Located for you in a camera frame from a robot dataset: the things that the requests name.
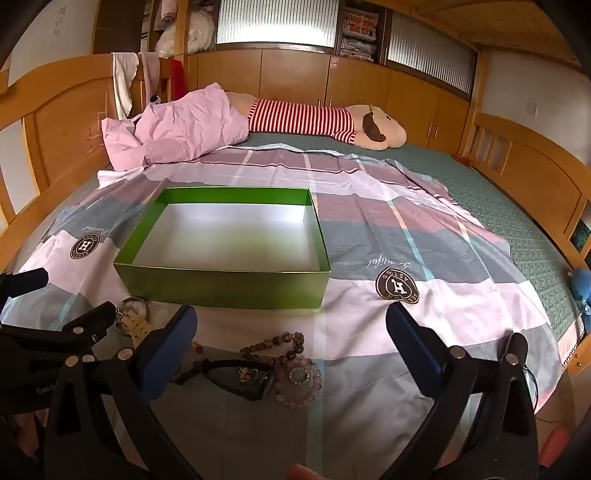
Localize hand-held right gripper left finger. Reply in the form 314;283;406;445
44;305;204;480

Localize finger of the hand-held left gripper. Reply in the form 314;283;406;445
0;302;116;365
0;268;49;301

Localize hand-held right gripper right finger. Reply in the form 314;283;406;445
383;302;541;480

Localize wristwatch with cream strap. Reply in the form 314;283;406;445
115;298;149;334

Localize black sunglasses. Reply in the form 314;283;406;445
174;357;274;401

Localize green cardboard box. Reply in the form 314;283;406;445
113;186;332;310

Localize small metallic ornament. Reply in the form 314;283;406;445
236;366;271;385

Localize pink bead bracelet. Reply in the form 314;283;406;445
273;357;322;411

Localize brown beaded necklace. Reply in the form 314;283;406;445
239;330;309;367

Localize person's right hand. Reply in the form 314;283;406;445
286;464;324;480

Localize plaid printed bed sheet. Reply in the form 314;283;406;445
0;143;561;480

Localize wooden headboard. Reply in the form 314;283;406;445
0;53;185;278

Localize red object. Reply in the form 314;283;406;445
542;427;571;469

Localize green mattress mat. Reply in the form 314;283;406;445
203;131;585;352

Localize blue plush toy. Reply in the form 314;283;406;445
570;268;591;319

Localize wooden footboard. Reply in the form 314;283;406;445
457;108;591;273

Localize white hanging garment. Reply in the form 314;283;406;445
112;52;140;121

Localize pink duvet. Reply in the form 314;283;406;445
100;83;250;169

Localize pink hanging garment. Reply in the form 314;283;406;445
137;52;161;100

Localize red hanging garment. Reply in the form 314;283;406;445
170;59;186;101

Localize frosted glass cabinet door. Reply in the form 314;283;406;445
385;11;478;97
216;0;340;49

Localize white bagged bedding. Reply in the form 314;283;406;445
154;9;217;52

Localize folded clothes on shelf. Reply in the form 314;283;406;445
339;8;382;60

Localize wooden wall cabinets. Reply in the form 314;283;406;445
185;46;481;148

